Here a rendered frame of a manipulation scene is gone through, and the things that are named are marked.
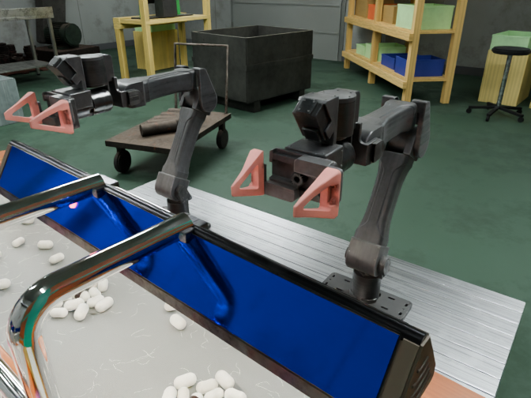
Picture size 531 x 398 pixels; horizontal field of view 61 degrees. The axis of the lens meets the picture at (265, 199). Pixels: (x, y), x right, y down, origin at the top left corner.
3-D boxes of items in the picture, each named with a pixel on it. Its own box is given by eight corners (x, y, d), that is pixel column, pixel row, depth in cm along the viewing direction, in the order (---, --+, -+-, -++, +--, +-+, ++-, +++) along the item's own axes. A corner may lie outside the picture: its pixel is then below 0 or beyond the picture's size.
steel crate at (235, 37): (191, 101, 536) (186, 31, 501) (255, 86, 613) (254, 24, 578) (251, 116, 479) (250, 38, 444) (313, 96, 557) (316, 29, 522)
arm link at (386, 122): (373, 135, 69) (436, 95, 91) (322, 125, 73) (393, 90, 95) (366, 206, 74) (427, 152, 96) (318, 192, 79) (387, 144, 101)
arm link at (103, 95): (86, 88, 95) (113, 81, 100) (70, 84, 98) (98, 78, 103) (92, 119, 98) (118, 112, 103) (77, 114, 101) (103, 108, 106)
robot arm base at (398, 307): (406, 293, 91) (418, 276, 96) (320, 260, 101) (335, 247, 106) (401, 324, 94) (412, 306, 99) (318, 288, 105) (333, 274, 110)
